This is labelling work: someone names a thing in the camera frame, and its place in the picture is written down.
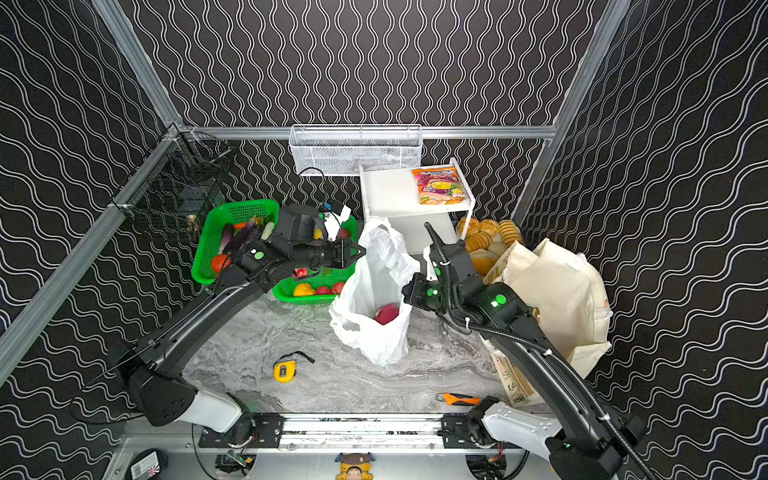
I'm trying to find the red tomato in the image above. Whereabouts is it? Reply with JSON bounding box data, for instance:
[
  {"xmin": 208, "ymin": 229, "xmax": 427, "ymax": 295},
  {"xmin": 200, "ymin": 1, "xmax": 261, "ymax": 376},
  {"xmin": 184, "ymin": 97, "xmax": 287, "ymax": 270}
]
[{"xmin": 211, "ymin": 253, "xmax": 231, "ymax": 275}]

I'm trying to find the purple eggplant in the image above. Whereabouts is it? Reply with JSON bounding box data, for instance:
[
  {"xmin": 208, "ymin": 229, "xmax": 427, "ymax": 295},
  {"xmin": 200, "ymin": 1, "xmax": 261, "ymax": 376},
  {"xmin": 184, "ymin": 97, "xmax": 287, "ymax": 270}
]
[{"xmin": 218, "ymin": 223, "xmax": 235, "ymax": 254}]

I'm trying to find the metal base rail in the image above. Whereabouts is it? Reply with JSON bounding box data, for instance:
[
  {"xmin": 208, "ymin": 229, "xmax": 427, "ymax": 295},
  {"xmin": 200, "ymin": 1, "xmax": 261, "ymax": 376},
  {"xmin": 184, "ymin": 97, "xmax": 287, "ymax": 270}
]
[{"xmin": 119, "ymin": 411, "xmax": 541, "ymax": 454}]

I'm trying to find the cartoon figure toy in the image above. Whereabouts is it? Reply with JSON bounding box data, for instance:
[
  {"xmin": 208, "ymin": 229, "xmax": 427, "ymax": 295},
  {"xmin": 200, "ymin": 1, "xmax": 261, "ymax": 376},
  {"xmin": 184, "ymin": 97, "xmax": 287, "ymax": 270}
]
[{"xmin": 335, "ymin": 453, "xmax": 375, "ymax": 480}]

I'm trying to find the black wire basket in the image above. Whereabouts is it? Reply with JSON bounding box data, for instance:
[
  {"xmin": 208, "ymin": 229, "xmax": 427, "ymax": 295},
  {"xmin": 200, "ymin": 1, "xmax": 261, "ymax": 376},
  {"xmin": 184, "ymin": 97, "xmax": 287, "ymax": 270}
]
[{"xmin": 116, "ymin": 131, "xmax": 234, "ymax": 245}]

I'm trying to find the white plastic grocery bag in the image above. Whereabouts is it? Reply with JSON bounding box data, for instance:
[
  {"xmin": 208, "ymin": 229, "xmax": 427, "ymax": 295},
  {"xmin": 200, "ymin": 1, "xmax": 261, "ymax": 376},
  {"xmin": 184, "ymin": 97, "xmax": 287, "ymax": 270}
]
[{"xmin": 329, "ymin": 217, "xmax": 420, "ymax": 367}]

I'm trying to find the left green basket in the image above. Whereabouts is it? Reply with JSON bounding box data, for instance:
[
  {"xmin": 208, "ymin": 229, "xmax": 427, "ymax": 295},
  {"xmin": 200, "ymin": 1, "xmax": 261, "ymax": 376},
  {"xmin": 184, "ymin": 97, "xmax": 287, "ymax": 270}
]
[{"xmin": 191, "ymin": 199, "xmax": 279, "ymax": 285}]

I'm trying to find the white wire basket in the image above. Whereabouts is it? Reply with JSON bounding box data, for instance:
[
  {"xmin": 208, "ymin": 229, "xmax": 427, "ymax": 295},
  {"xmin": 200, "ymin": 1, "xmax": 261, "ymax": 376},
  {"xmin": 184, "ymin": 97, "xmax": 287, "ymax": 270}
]
[{"xmin": 289, "ymin": 124, "xmax": 423, "ymax": 177}]

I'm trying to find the white bread tray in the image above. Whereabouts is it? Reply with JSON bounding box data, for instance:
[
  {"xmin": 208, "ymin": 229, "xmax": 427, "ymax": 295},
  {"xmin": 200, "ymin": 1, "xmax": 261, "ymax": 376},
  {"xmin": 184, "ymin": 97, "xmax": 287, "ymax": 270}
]
[{"xmin": 456, "ymin": 217, "xmax": 524, "ymax": 260}]

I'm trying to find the right green basket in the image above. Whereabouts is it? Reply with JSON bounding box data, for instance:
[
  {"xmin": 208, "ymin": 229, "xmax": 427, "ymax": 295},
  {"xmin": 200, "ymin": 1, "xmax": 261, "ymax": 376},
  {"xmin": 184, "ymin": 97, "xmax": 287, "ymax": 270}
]
[{"xmin": 272, "ymin": 216, "xmax": 358, "ymax": 305}]

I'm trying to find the orange snack bag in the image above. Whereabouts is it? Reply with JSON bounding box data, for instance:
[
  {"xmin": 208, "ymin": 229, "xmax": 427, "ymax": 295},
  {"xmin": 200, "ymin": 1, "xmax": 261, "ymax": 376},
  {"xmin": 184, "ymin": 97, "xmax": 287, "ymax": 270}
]
[{"xmin": 412, "ymin": 166, "xmax": 467, "ymax": 205}]

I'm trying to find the pink dragon fruit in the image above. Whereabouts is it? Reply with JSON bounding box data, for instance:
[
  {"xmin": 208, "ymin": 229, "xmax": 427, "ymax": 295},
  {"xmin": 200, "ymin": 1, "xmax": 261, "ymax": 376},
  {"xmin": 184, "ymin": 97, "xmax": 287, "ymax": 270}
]
[{"xmin": 374, "ymin": 303, "xmax": 400, "ymax": 326}]

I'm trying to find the orange utility knife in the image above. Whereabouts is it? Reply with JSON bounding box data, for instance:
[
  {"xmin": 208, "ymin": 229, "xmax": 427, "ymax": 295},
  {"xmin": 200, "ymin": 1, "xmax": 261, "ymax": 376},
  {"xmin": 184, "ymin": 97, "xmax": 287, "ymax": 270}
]
[{"xmin": 435, "ymin": 392, "xmax": 481, "ymax": 406}]

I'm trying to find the cream canvas tote bag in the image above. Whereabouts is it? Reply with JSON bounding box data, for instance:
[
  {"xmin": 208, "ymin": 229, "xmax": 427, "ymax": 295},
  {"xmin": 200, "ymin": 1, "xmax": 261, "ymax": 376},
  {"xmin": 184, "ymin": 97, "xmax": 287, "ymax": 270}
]
[{"xmin": 486, "ymin": 239, "xmax": 613, "ymax": 378}]

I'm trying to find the white two-tier shelf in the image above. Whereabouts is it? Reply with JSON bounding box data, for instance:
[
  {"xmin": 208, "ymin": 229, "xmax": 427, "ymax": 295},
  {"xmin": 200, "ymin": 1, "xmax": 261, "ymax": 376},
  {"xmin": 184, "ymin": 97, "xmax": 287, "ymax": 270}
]
[{"xmin": 358, "ymin": 157, "xmax": 476, "ymax": 255}]

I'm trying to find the yellow tape measure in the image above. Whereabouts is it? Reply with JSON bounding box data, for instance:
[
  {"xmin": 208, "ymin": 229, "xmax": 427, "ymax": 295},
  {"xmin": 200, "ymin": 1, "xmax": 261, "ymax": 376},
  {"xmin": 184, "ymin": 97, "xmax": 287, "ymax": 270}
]
[{"xmin": 273, "ymin": 351, "xmax": 316, "ymax": 383}]

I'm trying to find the green basket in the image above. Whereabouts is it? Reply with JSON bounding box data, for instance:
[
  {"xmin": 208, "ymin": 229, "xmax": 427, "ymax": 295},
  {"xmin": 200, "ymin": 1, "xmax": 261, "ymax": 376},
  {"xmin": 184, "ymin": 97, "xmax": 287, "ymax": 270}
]
[
  {"xmin": 272, "ymin": 216, "xmax": 358, "ymax": 305},
  {"xmin": 191, "ymin": 199, "xmax": 279, "ymax": 285}
]

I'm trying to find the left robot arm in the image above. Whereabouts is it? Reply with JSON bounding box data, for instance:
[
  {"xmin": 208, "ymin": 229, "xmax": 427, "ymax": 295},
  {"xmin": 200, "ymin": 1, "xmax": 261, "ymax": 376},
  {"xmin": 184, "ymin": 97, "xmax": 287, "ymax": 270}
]
[{"xmin": 117, "ymin": 204, "xmax": 366, "ymax": 446}]

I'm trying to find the large round bread loaf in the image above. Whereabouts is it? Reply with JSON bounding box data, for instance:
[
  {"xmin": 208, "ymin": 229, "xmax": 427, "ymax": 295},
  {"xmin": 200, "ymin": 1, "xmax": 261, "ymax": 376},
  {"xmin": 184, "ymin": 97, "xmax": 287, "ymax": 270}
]
[{"xmin": 469, "ymin": 249, "xmax": 499, "ymax": 275}]

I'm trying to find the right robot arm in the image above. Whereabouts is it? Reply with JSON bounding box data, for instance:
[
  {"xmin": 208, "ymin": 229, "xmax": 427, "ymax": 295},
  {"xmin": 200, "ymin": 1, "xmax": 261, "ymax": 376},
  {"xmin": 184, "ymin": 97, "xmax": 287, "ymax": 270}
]
[{"xmin": 402, "ymin": 223, "xmax": 656, "ymax": 479}]

